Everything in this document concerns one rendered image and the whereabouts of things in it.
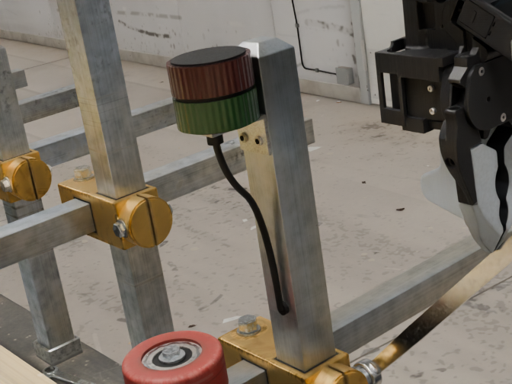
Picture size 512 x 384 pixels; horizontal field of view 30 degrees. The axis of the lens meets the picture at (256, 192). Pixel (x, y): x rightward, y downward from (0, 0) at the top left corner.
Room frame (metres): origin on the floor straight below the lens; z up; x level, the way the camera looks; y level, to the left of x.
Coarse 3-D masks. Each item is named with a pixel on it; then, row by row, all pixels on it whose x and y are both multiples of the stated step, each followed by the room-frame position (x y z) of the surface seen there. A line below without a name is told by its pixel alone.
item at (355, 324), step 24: (504, 240) 0.89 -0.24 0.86; (432, 264) 0.85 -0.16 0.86; (456, 264) 0.84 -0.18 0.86; (384, 288) 0.81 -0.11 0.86; (408, 288) 0.80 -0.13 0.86; (432, 288) 0.82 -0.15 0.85; (336, 312) 0.78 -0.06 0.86; (360, 312) 0.77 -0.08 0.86; (384, 312) 0.78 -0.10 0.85; (408, 312) 0.80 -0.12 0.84; (336, 336) 0.75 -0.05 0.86; (360, 336) 0.76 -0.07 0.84
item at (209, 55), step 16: (208, 48) 0.69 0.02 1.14; (224, 48) 0.68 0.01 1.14; (240, 48) 0.67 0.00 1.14; (176, 64) 0.65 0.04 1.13; (192, 64) 0.64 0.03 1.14; (208, 64) 0.64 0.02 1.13; (224, 96) 0.64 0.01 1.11; (240, 128) 0.64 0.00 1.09; (256, 128) 0.67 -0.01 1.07; (208, 144) 0.66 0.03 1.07; (240, 144) 0.69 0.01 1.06; (256, 144) 0.67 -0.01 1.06; (224, 160) 0.66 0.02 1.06; (240, 192) 0.66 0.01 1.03; (256, 208) 0.67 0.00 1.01; (272, 256) 0.67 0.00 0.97; (272, 272) 0.67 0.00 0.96
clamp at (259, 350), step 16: (224, 336) 0.75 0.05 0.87; (240, 336) 0.74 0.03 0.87; (256, 336) 0.74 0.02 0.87; (272, 336) 0.73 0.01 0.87; (224, 352) 0.74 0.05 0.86; (240, 352) 0.72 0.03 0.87; (256, 352) 0.71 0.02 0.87; (272, 352) 0.71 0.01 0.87; (336, 352) 0.69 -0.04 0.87; (272, 368) 0.69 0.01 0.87; (288, 368) 0.68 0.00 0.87; (320, 368) 0.67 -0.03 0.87; (336, 368) 0.67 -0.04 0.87; (352, 368) 0.67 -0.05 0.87
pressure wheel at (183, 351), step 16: (160, 336) 0.70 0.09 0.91; (176, 336) 0.69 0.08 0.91; (192, 336) 0.69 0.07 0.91; (208, 336) 0.68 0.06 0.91; (144, 352) 0.67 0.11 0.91; (160, 352) 0.68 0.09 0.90; (176, 352) 0.66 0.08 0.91; (192, 352) 0.67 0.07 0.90; (208, 352) 0.66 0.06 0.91; (128, 368) 0.65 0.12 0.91; (144, 368) 0.65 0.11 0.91; (160, 368) 0.65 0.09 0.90; (176, 368) 0.64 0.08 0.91; (192, 368) 0.64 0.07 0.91; (208, 368) 0.64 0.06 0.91; (224, 368) 0.65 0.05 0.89
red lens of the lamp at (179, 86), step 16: (224, 64) 0.63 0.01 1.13; (240, 64) 0.64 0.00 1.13; (176, 80) 0.64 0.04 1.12; (192, 80) 0.64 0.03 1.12; (208, 80) 0.63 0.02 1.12; (224, 80) 0.63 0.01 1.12; (240, 80) 0.64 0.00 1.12; (176, 96) 0.65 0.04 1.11; (192, 96) 0.64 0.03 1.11; (208, 96) 0.63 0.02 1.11
